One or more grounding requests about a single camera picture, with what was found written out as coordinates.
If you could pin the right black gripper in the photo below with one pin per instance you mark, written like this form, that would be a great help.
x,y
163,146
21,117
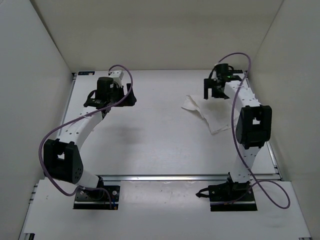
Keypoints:
x,y
209,83

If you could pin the blue corner label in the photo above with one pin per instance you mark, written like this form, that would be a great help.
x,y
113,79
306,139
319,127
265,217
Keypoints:
x,y
86,73
236,71

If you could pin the white pleated skirt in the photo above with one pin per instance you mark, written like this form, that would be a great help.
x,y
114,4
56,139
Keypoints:
x,y
217,111

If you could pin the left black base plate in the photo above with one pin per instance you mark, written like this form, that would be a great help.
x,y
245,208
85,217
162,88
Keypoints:
x,y
98,199

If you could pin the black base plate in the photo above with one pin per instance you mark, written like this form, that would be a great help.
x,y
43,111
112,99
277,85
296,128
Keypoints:
x,y
229,197
98,199

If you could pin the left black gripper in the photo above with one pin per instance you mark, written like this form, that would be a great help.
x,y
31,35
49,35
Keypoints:
x,y
130,100

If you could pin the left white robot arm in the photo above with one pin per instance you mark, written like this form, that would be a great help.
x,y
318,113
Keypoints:
x,y
60,158

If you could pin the left blue corner label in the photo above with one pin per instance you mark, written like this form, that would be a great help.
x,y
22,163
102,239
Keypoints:
x,y
86,73

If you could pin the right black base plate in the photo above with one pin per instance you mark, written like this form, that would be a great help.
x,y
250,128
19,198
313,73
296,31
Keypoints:
x,y
229,197

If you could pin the aluminium front rail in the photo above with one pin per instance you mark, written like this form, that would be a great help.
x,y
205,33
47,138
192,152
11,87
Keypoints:
x,y
165,178

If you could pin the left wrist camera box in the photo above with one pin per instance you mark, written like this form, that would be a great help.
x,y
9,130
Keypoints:
x,y
117,75

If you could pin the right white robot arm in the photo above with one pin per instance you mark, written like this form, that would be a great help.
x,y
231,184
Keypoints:
x,y
253,127

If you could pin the right blue corner label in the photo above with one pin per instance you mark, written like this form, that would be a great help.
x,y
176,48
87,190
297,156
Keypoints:
x,y
236,71

